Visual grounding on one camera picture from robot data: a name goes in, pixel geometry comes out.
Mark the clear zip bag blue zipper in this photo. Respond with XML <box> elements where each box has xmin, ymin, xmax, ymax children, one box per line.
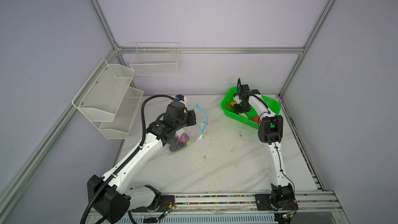
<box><xmin>168</xmin><ymin>104</ymin><xmax>209</xmax><ymax>146</ymax></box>

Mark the purple onion toy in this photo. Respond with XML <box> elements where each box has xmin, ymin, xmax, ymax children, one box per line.
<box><xmin>178</xmin><ymin>133</ymin><xmax>190</xmax><ymax>145</ymax></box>

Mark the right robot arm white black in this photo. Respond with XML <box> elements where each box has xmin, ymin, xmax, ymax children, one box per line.
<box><xmin>233</xmin><ymin>79</ymin><xmax>295</xmax><ymax>211</ymax></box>

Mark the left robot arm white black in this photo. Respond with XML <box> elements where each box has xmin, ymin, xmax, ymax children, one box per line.
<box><xmin>80</xmin><ymin>95</ymin><xmax>197</xmax><ymax>224</ymax></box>

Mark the red pepper toy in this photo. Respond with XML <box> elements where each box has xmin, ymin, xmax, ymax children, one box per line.
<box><xmin>252</xmin><ymin>116</ymin><xmax>261</xmax><ymax>125</ymax></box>

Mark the green plastic basket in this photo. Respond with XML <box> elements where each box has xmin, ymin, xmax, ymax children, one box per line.
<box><xmin>220</xmin><ymin>87</ymin><xmax>281</xmax><ymax>130</ymax></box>

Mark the white mesh lower shelf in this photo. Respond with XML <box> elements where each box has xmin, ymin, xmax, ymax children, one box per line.
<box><xmin>99</xmin><ymin>87</ymin><xmax>144</xmax><ymax>140</ymax></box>

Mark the white mesh shelf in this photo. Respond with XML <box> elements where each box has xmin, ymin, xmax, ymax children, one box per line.
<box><xmin>72</xmin><ymin>60</ymin><xmax>135</xmax><ymax>122</ymax></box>
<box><xmin>99</xmin><ymin>87</ymin><xmax>144</xmax><ymax>140</ymax></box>

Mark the white mesh upper shelf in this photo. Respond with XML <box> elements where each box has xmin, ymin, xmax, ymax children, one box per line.
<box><xmin>72</xmin><ymin>60</ymin><xmax>135</xmax><ymax>122</ymax></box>

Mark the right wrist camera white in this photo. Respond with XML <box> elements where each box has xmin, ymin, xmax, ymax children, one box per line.
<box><xmin>233</xmin><ymin>95</ymin><xmax>241</xmax><ymax>104</ymax></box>

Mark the black corrugated cable hose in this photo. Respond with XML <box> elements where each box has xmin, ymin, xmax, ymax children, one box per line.
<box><xmin>79</xmin><ymin>94</ymin><xmax>176</xmax><ymax>224</ymax></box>

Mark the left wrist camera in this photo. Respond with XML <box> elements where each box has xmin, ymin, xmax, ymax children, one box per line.
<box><xmin>175</xmin><ymin>94</ymin><xmax>188</xmax><ymax>106</ymax></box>

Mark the white wire wall basket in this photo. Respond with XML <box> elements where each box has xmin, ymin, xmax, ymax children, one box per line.
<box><xmin>130</xmin><ymin>42</ymin><xmax>180</xmax><ymax>76</ymax></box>

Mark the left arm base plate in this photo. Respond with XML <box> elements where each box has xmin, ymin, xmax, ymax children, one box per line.
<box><xmin>131</xmin><ymin>195</ymin><xmax>175</xmax><ymax>213</ymax></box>

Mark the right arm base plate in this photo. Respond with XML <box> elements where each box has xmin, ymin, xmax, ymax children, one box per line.
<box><xmin>255</xmin><ymin>194</ymin><xmax>298</xmax><ymax>212</ymax></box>

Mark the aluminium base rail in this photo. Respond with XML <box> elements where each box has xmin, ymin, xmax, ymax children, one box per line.
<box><xmin>133</xmin><ymin>191</ymin><xmax>343</xmax><ymax>214</ymax></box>

